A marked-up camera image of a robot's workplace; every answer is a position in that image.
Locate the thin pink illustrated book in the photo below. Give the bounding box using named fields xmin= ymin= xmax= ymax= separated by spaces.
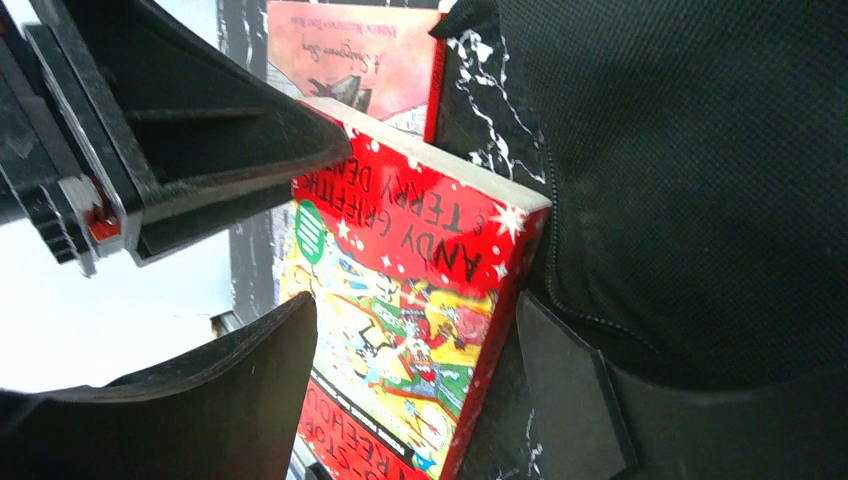
xmin=267 ymin=1 xmax=450 ymax=143

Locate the black backpack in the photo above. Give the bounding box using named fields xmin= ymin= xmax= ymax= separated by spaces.
xmin=432 ymin=1 xmax=847 ymax=388

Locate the red Treehouse paperback book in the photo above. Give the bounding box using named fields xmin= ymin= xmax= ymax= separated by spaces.
xmin=280 ymin=98 xmax=551 ymax=479

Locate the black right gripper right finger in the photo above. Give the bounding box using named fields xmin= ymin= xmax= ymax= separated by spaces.
xmin=516 ymin=292 xmax=847 ymax=479

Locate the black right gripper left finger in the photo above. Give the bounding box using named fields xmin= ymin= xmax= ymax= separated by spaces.
xmin=1 ymin=293 xmax=317 ymax=479

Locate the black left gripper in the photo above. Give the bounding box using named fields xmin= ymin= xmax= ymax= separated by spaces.
xmin=1 ymin=1 xmax=351 ymax=276

